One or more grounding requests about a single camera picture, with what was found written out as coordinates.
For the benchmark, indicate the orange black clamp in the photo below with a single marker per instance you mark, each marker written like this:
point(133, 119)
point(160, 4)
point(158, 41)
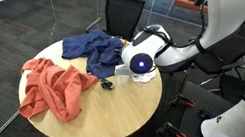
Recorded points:
point(173, 132)
point(184, 101)

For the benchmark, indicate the black office chair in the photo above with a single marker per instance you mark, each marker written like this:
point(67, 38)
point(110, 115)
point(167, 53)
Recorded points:
point(231, 47)
point(123, 14)

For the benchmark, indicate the clear plastic cup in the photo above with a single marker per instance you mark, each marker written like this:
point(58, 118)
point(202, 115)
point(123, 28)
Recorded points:
point(123, 80)

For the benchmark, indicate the blue cloth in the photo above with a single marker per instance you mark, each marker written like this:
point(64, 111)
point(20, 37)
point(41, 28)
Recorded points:
point(94, 53)

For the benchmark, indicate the orange bench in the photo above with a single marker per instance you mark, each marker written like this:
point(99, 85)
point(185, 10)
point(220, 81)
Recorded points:
point(188, 3)

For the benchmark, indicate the white paper doily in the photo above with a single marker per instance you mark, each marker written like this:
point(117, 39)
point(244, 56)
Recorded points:
point(144, 78)

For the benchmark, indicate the orange cloth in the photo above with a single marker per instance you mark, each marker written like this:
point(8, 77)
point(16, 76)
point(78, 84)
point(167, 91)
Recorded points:
point(57, 94)

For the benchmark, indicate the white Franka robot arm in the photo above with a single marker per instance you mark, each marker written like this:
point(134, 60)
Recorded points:
point(237, 126)

